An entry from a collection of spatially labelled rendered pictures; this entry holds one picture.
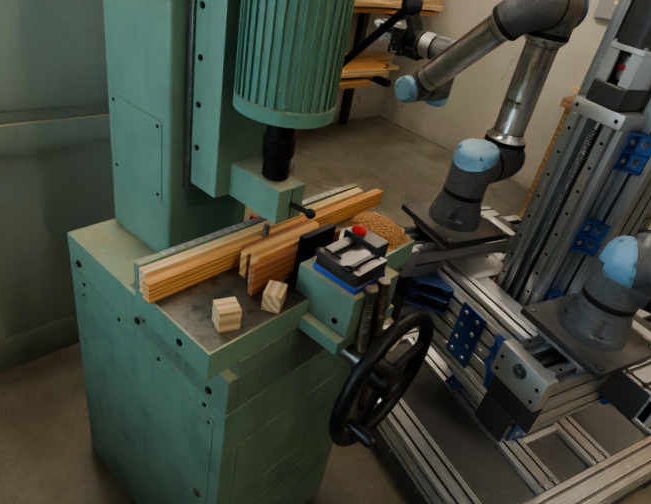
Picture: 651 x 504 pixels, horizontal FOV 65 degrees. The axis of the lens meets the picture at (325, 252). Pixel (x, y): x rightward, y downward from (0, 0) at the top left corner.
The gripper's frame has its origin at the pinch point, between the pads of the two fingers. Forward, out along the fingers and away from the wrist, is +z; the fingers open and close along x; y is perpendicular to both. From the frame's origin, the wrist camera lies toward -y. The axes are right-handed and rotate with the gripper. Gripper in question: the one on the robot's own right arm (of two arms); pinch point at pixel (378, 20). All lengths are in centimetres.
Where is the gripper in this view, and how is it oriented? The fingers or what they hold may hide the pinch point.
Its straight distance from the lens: 185.7
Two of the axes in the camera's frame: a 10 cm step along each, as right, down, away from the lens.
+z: -6.6, -5.0, 5.5
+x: 7.4, -3.7, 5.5
